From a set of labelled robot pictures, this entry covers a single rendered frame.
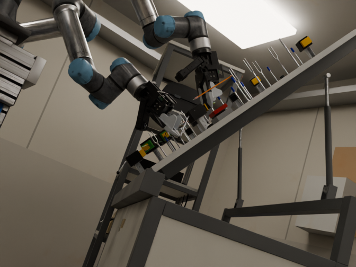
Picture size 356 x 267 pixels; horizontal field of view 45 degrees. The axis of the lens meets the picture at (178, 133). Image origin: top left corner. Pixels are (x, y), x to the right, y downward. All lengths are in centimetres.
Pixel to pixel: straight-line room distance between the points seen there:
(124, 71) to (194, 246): 66
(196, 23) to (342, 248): 88
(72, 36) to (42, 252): 268
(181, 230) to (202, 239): 6
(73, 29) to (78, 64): 19
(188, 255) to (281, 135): 336
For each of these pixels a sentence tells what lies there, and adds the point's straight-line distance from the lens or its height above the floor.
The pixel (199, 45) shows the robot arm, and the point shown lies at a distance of 153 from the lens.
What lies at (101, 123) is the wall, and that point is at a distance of 408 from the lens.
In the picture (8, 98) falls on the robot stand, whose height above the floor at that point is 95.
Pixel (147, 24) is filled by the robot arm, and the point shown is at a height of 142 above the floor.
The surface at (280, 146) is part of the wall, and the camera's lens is 439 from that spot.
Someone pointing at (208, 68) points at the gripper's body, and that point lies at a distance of 151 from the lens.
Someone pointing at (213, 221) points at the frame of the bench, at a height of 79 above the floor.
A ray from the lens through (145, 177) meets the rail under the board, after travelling 115.
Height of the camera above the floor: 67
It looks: 15 degrees up
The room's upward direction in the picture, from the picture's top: 19 degrees clockwise
